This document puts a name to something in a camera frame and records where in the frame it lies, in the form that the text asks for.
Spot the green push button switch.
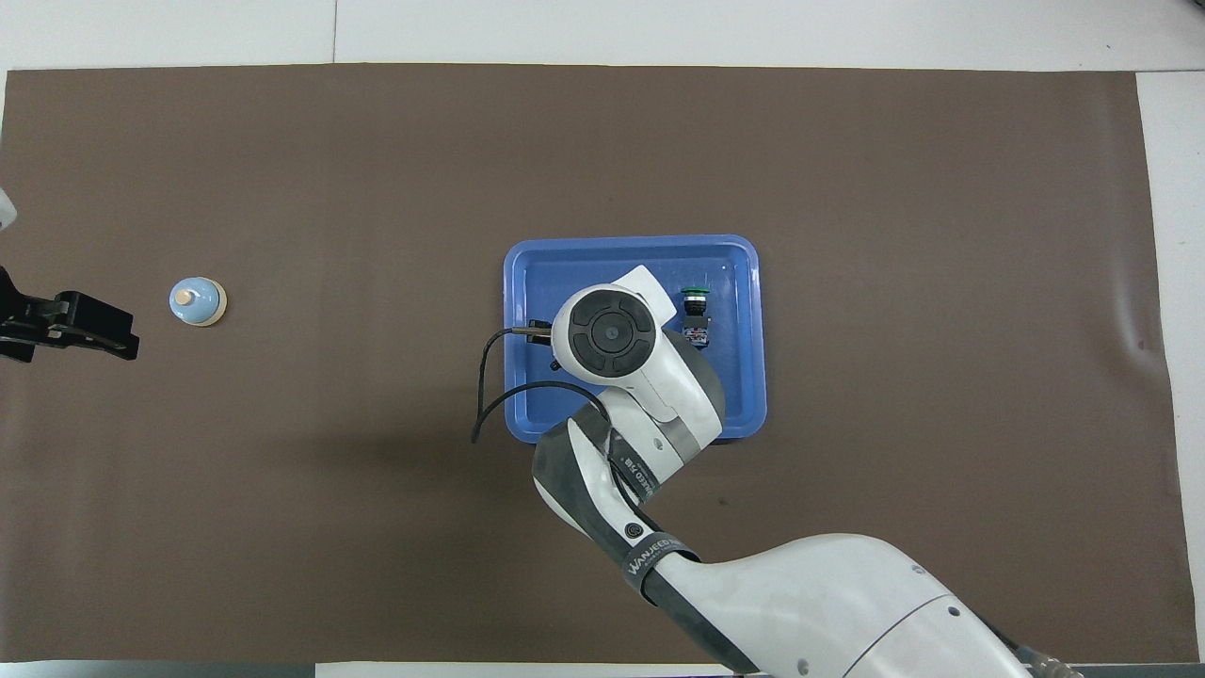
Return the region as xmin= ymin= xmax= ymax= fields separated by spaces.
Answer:
xmin=680 ymin=285 xmax=714 ymax=349

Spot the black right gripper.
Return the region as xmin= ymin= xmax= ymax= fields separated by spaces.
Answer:
xmin=527 ymin=320 xmax=563 ymax=368

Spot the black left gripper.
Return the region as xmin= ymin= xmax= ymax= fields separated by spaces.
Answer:
xmin=0 ymin=266 xmax=140 ymax=363

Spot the brown table mat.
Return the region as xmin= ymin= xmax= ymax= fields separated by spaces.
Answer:
xmin=0 ymin=64 xmax=1182 ymax=665

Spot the blue plastic tray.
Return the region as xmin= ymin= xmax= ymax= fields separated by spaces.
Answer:
xmin=503 ymin=234 xmax=768 ymax=445

